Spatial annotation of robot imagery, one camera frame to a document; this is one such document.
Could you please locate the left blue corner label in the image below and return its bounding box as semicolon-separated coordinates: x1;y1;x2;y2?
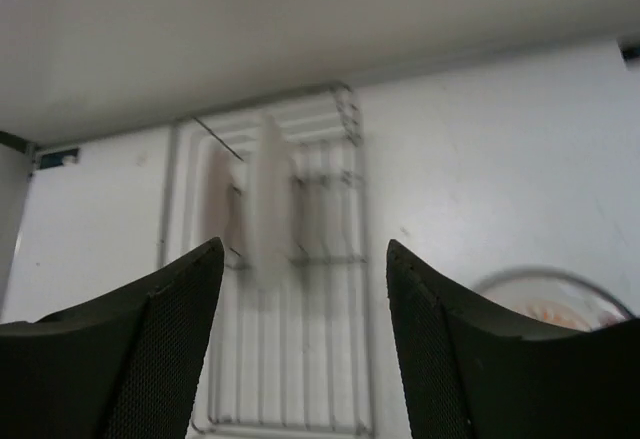
35;147;80;170

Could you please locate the orange sunburst plate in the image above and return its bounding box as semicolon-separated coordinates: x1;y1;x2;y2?
473;266;636;331

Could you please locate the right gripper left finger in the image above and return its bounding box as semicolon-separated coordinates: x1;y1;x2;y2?
1;238;224;438

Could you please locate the wire dish rack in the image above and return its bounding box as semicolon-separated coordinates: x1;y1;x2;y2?
160;83;376;438

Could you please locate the white plate green pattern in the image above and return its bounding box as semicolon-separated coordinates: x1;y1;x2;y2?
246;116;293;289

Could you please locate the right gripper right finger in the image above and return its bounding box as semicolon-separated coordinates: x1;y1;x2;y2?
386;241;639;438

